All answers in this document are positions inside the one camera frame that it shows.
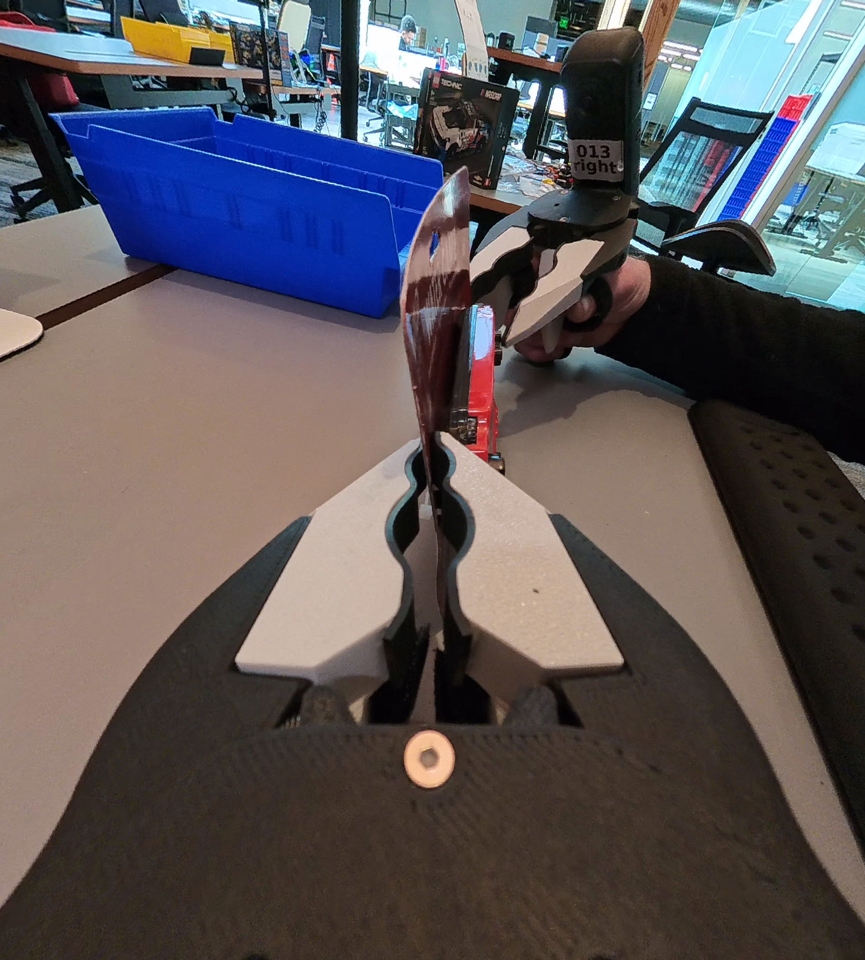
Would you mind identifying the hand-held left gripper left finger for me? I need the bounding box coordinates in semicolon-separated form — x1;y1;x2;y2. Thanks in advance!
236;437;434;725

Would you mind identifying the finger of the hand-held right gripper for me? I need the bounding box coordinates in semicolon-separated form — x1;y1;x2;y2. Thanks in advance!
468;221;546;327
502;238;606;355

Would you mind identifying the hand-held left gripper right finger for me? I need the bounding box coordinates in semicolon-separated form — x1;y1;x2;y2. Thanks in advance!
436;431;625;725

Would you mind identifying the red handheld toy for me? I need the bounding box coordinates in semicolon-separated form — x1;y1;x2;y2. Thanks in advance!
400;166;507;654

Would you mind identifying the person's right forearm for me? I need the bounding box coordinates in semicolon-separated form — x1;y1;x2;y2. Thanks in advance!
605;255;865;481

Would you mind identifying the person's right hand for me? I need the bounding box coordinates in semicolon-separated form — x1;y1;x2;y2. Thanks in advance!
515;255;653;366

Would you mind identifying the wooden side table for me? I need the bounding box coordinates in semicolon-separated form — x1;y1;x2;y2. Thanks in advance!
470;183;546;216

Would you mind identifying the black mesh back chair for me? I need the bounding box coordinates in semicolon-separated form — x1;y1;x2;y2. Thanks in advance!
637;97;776;256

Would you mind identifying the black chair armrest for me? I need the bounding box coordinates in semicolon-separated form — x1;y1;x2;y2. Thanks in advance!
661;219;777;275

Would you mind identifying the black printed box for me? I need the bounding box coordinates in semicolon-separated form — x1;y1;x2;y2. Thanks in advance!
411;67;521;189

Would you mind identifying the stack of blue red crates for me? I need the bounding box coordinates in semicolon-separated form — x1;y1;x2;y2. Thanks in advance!
717;93;816;222

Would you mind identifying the tan cardboard panel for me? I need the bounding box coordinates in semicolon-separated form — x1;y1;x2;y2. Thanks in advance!
453;0;491;80

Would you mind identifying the black pole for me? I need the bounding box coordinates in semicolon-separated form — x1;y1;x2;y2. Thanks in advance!
340;0;362;141

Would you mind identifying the blue plastic bin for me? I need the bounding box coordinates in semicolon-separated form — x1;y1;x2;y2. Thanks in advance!
50;106;445;320

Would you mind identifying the yellow plastic bin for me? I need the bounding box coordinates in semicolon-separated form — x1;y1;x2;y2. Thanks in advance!
121;16;236;66

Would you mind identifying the long wooden desk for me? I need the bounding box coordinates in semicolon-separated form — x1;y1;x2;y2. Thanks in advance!
0;21;276;219

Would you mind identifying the wooden post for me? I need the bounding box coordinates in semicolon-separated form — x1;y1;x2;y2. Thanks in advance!
638;0;683;84

